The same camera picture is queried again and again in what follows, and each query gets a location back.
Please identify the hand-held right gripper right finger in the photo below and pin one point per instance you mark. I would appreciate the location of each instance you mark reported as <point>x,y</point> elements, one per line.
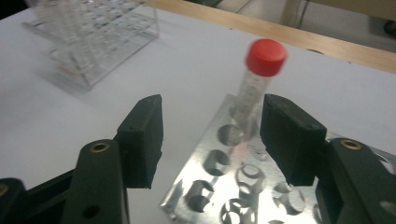
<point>292,140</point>

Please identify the perforated metal tube rack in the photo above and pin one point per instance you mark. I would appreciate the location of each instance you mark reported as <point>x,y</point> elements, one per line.
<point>224,115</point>

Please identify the clear plastic tube rack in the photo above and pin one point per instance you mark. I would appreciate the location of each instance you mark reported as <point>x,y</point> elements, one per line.
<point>93,46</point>

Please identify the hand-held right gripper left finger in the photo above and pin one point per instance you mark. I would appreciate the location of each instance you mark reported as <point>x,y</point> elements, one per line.
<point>141,146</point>

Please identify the red-capped test tube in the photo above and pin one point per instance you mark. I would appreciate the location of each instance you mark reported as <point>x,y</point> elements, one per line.
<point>266,57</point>

